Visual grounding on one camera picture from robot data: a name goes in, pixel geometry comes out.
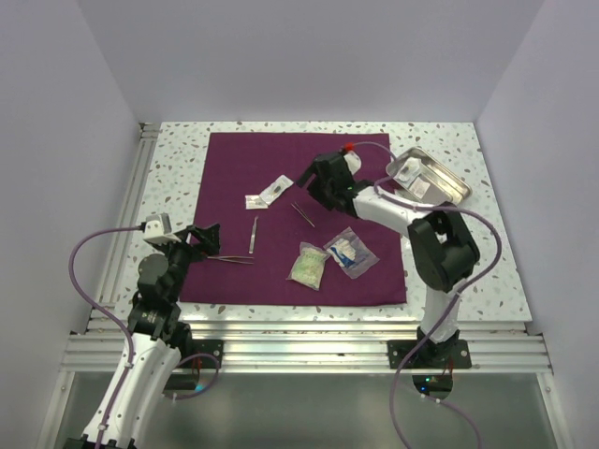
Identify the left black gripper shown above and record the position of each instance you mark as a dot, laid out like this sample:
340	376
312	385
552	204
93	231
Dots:
209	243

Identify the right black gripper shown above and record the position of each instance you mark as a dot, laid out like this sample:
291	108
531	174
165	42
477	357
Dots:
314	186

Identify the thin dark tweezers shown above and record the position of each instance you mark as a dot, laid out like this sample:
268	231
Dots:
297	208

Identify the white pouch with dark item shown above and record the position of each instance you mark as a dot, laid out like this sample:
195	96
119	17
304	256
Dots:
276	189

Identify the small white packet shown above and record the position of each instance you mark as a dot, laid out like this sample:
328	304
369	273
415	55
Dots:
419	188
255	202

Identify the clear bag blue white gloves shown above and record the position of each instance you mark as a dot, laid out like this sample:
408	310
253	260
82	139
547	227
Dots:
351	254

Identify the green gauze bag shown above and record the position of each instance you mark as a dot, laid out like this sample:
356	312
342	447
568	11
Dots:
308	268

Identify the clear pouch with small parts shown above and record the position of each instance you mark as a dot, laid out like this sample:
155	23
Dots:
409	171

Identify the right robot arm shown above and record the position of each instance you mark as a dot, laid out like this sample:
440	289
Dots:
443	247

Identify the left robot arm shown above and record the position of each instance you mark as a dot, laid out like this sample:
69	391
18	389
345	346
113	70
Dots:
156	340

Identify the silver tweezers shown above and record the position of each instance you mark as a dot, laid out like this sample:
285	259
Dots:
252	241

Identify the purple cloth mat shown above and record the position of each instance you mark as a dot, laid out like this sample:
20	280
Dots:
241	164

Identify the metal tray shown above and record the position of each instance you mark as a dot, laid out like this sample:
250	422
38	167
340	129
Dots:
445	185

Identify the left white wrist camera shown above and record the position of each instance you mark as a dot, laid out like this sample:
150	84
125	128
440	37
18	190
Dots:
157	229

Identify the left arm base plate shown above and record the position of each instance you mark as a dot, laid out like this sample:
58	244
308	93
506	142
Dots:
201	348

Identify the aluminium frame rails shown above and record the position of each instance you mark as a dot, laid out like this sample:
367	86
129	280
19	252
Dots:
494	314

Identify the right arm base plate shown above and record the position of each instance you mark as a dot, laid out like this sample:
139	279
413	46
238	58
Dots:
446	355

